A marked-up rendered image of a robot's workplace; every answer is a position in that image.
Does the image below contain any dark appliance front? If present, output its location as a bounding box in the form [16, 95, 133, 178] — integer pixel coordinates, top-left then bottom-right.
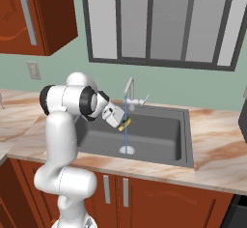
[219, 193, 247, 228]

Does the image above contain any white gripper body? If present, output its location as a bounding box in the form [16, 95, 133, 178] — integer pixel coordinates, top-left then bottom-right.
[101, 100, 126, 128]

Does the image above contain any grey wall cupboard handle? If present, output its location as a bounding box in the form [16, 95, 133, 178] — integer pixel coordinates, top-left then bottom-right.
[16, 0, 39, 46]

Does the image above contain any black appliance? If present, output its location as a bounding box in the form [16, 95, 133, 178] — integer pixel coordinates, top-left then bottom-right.
[237, 99, 247, 135]

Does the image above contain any dark grey sink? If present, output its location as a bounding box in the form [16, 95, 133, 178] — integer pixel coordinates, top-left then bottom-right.
[73, 100, 195, 169]

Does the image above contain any red-brown base cupboard door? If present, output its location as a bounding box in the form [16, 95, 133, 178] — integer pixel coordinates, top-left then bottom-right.
[9, 158, 119, 228]
[116, 175, 234, 228]

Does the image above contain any red-brown wall cupboard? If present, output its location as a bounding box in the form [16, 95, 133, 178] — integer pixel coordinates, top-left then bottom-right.
[0, 0, 79, 57]

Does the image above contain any blue water stream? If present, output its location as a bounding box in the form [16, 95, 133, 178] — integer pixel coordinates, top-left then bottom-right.
[123, 92, 129, 155]

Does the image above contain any silver tap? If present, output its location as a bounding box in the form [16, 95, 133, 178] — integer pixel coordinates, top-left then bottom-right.
[123, 76, 151, 112]

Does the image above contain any yellow green sponge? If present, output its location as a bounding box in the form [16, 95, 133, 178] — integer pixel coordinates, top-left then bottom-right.
[117, 116, 132, 132]

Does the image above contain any red-brown corner cupboard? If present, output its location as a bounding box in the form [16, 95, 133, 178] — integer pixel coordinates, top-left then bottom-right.
[0, 157, 40, 228]

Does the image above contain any grey wall socket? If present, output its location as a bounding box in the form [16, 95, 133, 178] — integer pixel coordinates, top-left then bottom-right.
[26, 60, 42, 81]

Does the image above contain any dark framed window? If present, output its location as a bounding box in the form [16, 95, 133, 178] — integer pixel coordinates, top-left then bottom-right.
[79, 0, 247, 72]

